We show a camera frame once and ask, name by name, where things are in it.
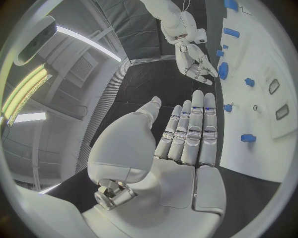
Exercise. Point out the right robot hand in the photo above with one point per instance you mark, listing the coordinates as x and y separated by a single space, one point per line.
189 57

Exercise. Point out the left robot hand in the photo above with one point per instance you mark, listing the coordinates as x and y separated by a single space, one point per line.
163 186

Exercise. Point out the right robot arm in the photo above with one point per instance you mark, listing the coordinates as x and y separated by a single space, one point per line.
171 20

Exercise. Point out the white task board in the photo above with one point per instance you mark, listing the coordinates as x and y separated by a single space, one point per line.
253 148

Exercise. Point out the blue plug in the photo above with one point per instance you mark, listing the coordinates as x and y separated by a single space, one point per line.
220 53

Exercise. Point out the small blue peg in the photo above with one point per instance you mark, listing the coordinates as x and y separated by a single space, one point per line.
224 46

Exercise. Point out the blue long cylinder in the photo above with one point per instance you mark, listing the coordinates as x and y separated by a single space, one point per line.
231 32

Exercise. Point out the small blue gear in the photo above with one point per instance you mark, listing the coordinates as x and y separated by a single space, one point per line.
228 107

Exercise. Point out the blue block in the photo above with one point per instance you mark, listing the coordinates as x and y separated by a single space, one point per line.
230 4

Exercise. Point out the blue short cylinder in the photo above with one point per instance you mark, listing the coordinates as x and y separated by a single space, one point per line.
248 138

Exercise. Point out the dark oblong sensor housing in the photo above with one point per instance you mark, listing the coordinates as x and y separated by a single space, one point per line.
35 42

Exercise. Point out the glowing light bar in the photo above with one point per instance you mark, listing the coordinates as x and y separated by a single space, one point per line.
25 89

